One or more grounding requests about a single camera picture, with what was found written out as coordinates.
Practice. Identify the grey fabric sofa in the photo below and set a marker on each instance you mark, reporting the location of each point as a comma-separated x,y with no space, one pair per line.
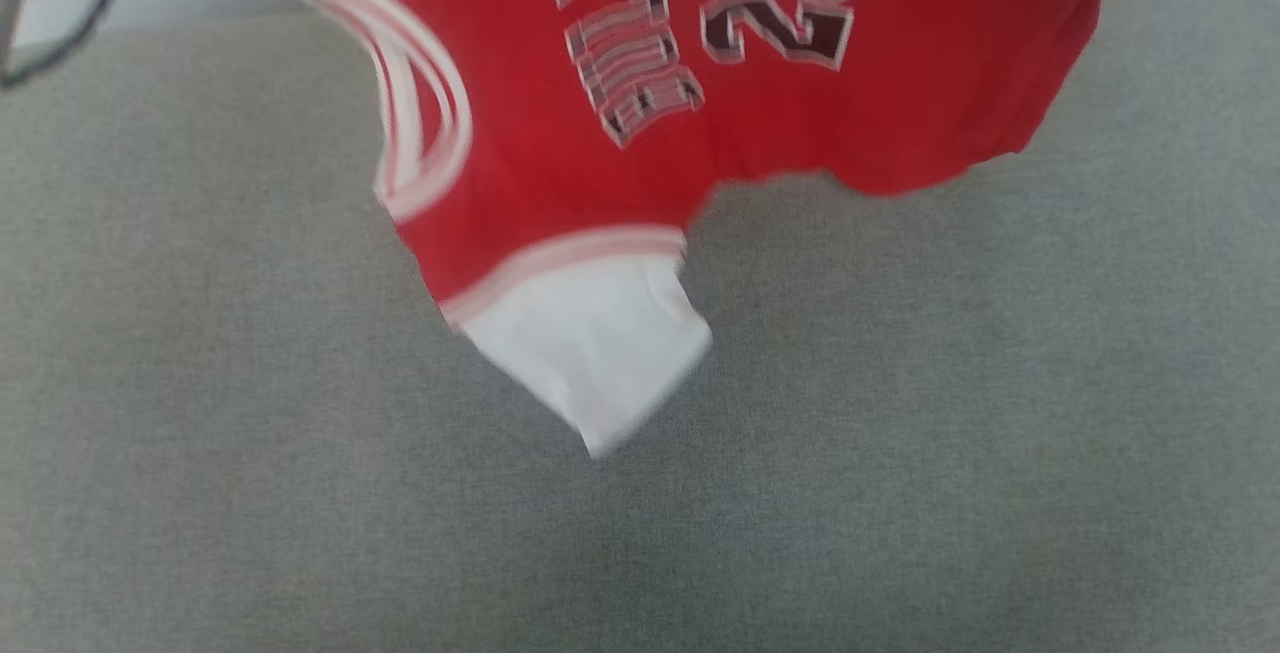
900,433

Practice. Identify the red basketball jersey garment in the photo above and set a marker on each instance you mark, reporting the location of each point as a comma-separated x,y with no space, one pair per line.
900,83

